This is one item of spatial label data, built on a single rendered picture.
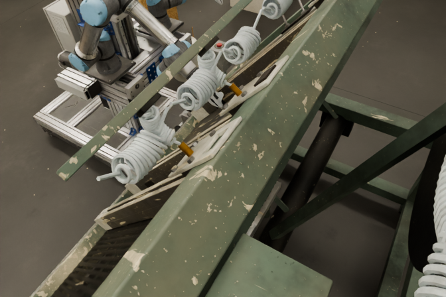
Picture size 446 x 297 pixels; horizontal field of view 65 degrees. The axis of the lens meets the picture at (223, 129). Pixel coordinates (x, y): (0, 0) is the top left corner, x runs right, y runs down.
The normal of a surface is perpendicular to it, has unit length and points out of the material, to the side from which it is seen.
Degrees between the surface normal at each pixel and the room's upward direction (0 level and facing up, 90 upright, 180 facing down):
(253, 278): 0
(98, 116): 0
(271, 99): 38
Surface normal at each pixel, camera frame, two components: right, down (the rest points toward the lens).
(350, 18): 0.49, -0.29
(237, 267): -0.05, -0.66
